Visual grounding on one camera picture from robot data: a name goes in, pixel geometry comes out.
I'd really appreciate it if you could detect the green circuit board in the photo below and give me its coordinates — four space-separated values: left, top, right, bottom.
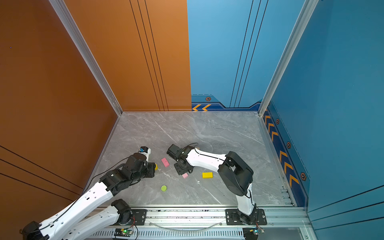
243 228 265 240
114 229 134 238

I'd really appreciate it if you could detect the dark pink rectangular block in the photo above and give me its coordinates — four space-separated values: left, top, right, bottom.
161 158 170 168

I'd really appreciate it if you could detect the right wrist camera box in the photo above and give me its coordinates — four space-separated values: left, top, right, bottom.
167 144 184 161

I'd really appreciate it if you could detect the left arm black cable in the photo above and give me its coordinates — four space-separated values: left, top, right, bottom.
83 155 133 193

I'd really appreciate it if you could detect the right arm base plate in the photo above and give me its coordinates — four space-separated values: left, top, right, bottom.
225 208 268 226

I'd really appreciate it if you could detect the clear cable on rail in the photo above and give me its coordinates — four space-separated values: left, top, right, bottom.
148 221 224 232

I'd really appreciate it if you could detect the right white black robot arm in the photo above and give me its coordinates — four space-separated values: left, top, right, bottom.
167 145 257 225

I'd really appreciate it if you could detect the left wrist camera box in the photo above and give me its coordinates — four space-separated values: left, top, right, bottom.
139 146 151 162

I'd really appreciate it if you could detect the right aluminium corner post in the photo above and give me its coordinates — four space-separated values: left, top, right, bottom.
258 0 319 117

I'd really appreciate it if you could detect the left aluminium corner post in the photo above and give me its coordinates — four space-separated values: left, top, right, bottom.
49 0 123 117

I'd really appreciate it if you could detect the right green circuit board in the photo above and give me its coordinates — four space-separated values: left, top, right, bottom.
243 228 265 240

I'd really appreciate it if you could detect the left green circuit board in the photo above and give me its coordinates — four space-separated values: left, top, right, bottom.
114 229 134 238

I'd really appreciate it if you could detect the yellow rectangular block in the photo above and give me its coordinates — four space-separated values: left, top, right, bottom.
202 172 214 179

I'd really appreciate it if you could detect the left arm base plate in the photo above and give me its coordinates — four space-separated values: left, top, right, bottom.
115 209 147 227

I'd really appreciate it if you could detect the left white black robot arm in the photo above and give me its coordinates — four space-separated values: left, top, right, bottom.
21 147 156 240

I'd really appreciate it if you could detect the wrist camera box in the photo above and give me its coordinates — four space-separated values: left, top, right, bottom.
139 146 151 162
167 144 184 161

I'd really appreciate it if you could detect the aluminium front rail frame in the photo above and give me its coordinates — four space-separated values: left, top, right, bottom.
87 207 317 240

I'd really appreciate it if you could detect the aluminium corner post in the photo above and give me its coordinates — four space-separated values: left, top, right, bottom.
258 0 319 117
49 0 123 117

